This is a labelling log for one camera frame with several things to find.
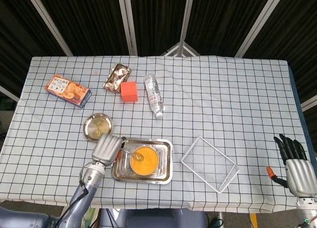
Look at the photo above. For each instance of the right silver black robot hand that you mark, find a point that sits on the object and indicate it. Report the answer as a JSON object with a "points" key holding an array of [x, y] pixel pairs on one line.
{"points": [[301, 176]]}

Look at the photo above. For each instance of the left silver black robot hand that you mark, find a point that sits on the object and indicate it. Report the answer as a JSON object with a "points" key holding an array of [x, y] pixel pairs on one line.
{"points": [[105, 148]]}

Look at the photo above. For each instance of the clear plastic spoon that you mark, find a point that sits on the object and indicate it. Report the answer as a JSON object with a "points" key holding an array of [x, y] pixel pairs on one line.
{"points": [[139, 157]]}

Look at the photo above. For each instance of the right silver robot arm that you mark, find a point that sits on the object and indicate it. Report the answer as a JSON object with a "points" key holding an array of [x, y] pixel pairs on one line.
{"points": [[307, 210]]}

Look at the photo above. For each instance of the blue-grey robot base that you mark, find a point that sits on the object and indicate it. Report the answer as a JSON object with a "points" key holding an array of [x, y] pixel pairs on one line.
{"points": [[153, 219]]}

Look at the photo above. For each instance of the white bowl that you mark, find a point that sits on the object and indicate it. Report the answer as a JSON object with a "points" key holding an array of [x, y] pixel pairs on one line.
{"points": [[144, 175]]}

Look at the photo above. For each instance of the rectangular steel tray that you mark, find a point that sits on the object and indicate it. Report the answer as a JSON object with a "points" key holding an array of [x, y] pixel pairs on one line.
{"points": [[163, 168]]}

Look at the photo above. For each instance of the round steel plate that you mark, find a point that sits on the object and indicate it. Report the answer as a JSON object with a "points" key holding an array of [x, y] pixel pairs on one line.
{"points": [[95, 125]]}

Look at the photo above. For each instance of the orange cube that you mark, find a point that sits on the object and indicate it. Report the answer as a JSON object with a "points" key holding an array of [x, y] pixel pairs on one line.
{"points": [[128, 91]]}

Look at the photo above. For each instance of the orange blue cookie box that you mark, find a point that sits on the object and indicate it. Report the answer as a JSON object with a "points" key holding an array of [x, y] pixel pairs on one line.
{"points": [[67, 90]]}

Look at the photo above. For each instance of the gold foil snack packet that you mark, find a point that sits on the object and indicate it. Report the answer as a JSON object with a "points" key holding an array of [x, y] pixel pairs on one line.
{"points": [[116, 76]]}

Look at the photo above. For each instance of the clear plastic water bottle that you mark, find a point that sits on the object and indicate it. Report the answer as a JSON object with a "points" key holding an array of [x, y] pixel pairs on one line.
{"points": [[154, 94]]}

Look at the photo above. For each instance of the blue checked tablecloth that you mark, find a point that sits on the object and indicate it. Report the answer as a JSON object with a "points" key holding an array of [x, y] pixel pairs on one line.
{"points": [[223, 101]]}

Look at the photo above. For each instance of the white triangular screen foot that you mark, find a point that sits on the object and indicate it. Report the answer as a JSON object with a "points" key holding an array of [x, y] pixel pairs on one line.
{"points": [[189, 50]]}

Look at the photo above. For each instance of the black pleated screen fabric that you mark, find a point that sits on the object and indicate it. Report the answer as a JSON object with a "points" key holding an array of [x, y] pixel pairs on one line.
{"points": [[158, 15]]}

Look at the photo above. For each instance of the white screen frame post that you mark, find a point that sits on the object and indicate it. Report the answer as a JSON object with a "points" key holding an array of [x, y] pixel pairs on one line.
{"points": [[186, 17], [128, 22], [49, 22], [257, 24]]}

